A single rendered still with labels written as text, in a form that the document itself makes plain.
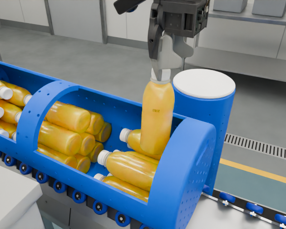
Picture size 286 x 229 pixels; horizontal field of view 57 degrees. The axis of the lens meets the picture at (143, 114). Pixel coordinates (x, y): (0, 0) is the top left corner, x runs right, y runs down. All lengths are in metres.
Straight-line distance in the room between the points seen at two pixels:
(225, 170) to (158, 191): 1.77
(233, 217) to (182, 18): 0.58
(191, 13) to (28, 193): 0.46
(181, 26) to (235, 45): 3.62
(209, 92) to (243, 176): 1.26
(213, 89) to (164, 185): 0.71
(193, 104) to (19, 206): 0.78
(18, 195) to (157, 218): 0.29
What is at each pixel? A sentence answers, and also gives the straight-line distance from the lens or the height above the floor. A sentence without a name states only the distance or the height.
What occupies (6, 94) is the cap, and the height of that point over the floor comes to 1.15.
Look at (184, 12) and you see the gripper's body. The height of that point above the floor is 1.48.
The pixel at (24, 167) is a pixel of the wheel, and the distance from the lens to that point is 0.94.
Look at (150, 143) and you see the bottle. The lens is 0.59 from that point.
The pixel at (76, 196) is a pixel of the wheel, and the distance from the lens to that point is 0.82.
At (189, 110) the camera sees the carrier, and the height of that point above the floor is 0.96.
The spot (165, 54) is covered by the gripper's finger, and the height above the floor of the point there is 1.41.
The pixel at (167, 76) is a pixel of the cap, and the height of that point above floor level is 1.35.
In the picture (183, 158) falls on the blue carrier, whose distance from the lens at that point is 0.54.
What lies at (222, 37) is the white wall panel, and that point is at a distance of 4.07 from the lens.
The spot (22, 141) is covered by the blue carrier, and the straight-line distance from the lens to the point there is 0.77.
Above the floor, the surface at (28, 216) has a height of 1.08.
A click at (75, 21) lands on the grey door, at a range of 5.08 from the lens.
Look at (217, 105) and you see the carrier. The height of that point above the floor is 1.00.
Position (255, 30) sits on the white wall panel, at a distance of 3.99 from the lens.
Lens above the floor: 1.59
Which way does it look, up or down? 34 degrees down
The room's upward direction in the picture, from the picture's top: straight up
